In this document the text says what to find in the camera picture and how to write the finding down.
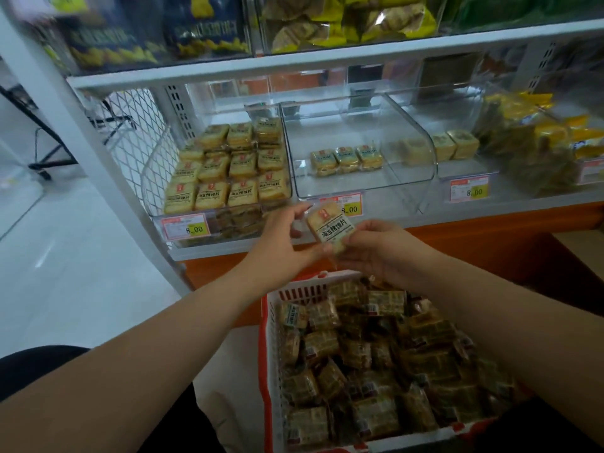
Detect white wire mesh panel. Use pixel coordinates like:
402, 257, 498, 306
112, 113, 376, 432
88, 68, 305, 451
87, 87, 182, 217

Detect person's right forearm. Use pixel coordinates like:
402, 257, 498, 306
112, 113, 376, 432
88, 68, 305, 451
410, 258, 604, 437

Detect red and white price tag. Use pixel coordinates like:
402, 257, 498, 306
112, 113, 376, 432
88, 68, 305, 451
448, 175, 491, 204
577, 158, 604, 186
160, 212, 211, 242
318, 191, 364, 218

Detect black metal stand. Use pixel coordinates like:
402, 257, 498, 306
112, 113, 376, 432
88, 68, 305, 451
0, 84, 138, 181

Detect heap of yellow bread bags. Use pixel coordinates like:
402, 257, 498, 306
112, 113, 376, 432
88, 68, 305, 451
260, 0, 439, 54

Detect person's left forearm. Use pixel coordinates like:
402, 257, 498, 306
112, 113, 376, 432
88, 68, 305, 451
0, 265, 271, 453

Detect orange wooden shelf base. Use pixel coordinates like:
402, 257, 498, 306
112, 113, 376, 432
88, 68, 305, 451
181, 202, 604, 328

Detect person's left hand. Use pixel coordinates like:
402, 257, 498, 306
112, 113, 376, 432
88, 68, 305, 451
242, 202, 334, 291

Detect brown cardboard box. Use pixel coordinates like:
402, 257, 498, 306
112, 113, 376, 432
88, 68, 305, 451
551, 228, 604, 284

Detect pale square cake packet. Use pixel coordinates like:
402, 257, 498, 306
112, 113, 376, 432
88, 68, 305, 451
400, 137, 434, 166
431, 133, 457, 162
447, 129, 480, 160

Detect small yellow cake packet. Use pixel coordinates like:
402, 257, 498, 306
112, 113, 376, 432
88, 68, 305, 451
356, 143, 384, 171
310, 149, 339, 178
334, 146, 362, 174

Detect red and white plastic basket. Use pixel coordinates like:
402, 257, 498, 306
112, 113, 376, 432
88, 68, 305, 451
258, 270, 536, 453

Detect pile of wrapped snack packs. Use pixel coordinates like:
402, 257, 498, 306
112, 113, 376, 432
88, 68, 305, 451
276, 277, 520, 450

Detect green snack bags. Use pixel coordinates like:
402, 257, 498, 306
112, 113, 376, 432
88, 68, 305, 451
441, 0, 604, 34

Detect clear plastic display bin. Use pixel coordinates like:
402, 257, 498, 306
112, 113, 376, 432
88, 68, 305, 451
141, 103, 294, 247
474, 87, 604, 199
280, 93, 438, 217
386, 85, 502, 181

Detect single biscuit packet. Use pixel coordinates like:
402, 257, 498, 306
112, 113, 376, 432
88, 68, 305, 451
305, 202, 360, 255

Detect dark blue snack bag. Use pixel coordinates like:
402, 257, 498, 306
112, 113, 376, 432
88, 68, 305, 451
163, 0, 252, 61
49, 0, 170, 73

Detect person's right hand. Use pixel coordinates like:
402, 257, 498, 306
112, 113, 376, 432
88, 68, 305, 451
330, 219, 441, 292

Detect rows of yellow biscuit packs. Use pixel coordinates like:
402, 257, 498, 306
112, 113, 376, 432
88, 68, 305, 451
163, 118, 291, 241

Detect white metal shelf rack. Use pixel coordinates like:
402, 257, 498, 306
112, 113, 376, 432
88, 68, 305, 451
0, 4, 604, 298

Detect heap of yellow wrapped snacks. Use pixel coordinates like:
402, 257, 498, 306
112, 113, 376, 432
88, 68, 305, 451
474, 92, 604, 195

